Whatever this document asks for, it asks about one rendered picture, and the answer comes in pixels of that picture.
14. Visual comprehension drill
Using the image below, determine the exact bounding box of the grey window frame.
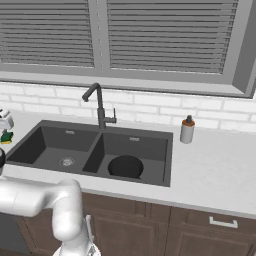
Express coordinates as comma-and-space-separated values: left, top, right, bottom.
0, 0, 256, 100

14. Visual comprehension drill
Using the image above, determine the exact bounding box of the grey narrow window blind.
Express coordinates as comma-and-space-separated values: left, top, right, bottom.
0, 0, 96, 69

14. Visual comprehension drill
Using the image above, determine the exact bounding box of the dark grey double sink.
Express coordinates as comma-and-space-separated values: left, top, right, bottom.
5, 119, 174, 188

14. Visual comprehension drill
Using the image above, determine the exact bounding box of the white soap dispenser brown collar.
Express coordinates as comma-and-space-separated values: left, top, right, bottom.
179, 114, 196, 145

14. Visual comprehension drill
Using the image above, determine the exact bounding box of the grey wide window blind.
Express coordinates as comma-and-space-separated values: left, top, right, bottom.
105, 0, 240, 75

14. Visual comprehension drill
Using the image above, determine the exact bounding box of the dark grey dishwasher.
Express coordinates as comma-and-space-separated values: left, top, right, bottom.
0, 212, 33, 256

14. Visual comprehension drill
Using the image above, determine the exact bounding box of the green and yellow sponge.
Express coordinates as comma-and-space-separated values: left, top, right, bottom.
0, 131, 15, 145

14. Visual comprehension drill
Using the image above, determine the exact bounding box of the dark grey tap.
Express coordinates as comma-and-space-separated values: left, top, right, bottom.
81, 82, 118, 131

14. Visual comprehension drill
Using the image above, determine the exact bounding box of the black round pan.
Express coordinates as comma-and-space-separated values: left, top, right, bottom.
107, 154, 145, 180

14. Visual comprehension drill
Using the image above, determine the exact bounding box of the white drawer handle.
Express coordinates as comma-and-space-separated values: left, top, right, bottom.
208, 215, 239, 230

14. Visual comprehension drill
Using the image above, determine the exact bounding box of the brown drawer front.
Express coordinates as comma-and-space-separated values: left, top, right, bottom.
169, 206, 256, 238

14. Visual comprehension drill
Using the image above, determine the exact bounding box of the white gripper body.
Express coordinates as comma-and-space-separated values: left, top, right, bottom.
0, 109, 15, 132

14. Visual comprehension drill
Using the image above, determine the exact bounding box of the brown cupboard door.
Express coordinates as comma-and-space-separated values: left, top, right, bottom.
164, 229, 256, 256
13, 208, 65, 256
81, 192, 172, 256

